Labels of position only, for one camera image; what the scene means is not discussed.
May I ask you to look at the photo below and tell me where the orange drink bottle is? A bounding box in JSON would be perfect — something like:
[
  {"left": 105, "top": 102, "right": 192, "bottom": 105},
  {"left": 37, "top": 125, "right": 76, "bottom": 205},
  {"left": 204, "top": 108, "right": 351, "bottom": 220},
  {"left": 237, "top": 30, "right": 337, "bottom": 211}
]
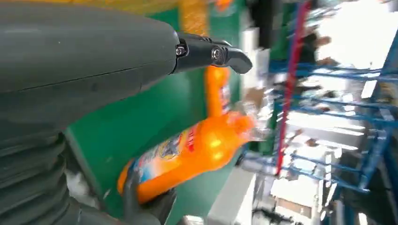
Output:
[
  {"left": 214, "top": 0, "right": 235, "bottom": 13},
  {"left": 117, "top": 111, "right": 272, "bottom": 205},
  {"left": 204, "top": 65, "right": 233, "bottom": 118}
]

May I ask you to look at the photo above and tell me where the red pole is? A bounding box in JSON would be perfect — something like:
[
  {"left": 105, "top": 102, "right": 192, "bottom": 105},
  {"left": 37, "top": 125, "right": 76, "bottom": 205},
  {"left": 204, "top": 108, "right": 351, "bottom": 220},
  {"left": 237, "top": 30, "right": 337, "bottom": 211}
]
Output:
[{"left": 275, "top": 0, "right": 313, "bottom": 177}]

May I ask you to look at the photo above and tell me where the blue metal rack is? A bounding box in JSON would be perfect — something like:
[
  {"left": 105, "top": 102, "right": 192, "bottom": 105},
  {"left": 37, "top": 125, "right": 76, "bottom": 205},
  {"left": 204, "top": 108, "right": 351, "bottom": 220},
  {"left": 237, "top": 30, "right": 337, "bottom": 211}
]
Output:
[{"left": 242, "top": 29, "right": 398, "bottom": 225}]

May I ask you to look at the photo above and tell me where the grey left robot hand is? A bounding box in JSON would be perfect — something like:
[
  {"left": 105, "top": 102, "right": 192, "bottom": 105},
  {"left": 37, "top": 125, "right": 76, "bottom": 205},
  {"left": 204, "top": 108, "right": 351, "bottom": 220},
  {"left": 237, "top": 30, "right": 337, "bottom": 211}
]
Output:
[{"left": 0, "top": 1, "right": 253, "bottom": 225}]

